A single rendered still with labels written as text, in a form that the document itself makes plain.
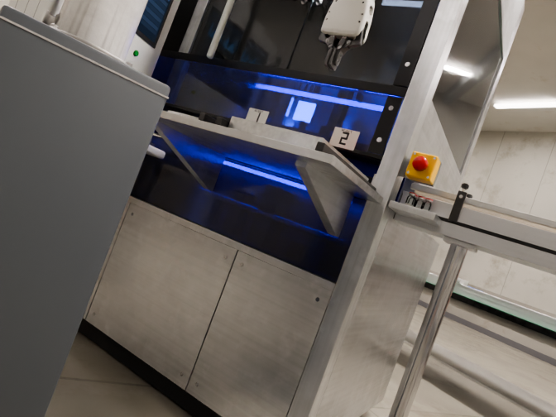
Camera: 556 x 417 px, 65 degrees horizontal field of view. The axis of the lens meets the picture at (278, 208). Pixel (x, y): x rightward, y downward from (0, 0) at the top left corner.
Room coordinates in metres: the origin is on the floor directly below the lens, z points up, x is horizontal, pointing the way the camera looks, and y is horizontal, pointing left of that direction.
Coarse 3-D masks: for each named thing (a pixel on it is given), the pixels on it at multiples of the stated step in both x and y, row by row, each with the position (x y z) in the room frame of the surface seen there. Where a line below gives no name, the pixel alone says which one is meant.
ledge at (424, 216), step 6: (390, 204) 1.22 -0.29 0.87; (396, 204) 1.21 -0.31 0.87; (402, 204) 1.20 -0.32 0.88; (396, 210) 1.24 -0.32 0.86; (402, 210) 1.20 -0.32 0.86; (408, 210) 1.19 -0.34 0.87; (414, 210) 1.19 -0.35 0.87; (420, 210) 1.18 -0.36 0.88; (408, 216) 1.27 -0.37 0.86; (414, 216) 1.22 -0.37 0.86; (420, 216) 1.18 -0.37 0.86; (426, 216) 1.17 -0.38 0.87; (432, 216) 1.16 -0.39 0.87; (438, 216) 1.19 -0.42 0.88; (426, 222) 1.25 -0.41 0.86; (432, 222) 1.20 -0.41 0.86; (438, 222) 1.21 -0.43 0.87
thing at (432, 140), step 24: (504, 0) 1.67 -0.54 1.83; (192, 24) 1.73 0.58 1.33; (504, 24) 1.81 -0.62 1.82; (504, 48) 1.96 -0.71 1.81; (264, 72) 1.51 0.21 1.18; (288, 72) 1.47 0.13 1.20; (432, 120) 1.35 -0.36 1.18; (480, 120) 2.02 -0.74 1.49; (432, 144) 1.44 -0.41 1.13; (456, 168) 1.88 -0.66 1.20; (456, 192) 2.05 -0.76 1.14
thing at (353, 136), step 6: (336, 132) 1.34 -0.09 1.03; (342, 132) 1.33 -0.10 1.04; (348, 132) 1.32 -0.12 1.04; (354, 132) 1.31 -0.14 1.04; (336, 138) 1.34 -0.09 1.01; (348, 138) 1.32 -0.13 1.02; (354, 138) 1.31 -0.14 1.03; (336, 144) 1.33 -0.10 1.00; (348, 144) 1.31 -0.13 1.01; (354, 144) 1.30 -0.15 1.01
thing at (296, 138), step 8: (232, 120) 1.06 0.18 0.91; (240, 120) 1.05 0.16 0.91; (248, 120) 1.04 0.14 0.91; (232, 128) 1.06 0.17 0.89; (240, 128) 1.05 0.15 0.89; (248, 128) 1.03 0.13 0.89; (256, 128) 1.02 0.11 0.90; (264, 128) 1.01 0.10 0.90; (272, 128) 1.00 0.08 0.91; (280, 128) 0.99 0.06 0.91; (264, 136) 1.01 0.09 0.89; (272, 136) 1.00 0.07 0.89; (280, 136) 0.99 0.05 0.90; (288, 136) 0.98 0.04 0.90; (296, 136) 0.97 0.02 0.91; (304, 136) 0.96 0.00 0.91; (312, 136) 0.95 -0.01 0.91; (296, 144) 0.96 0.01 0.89; (304, 144) 0.95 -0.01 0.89; (312, 144) 0.94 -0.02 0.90; (328, 144) 0.96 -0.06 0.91; (336, 152) 1.01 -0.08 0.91; (344, 160) 1.06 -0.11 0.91
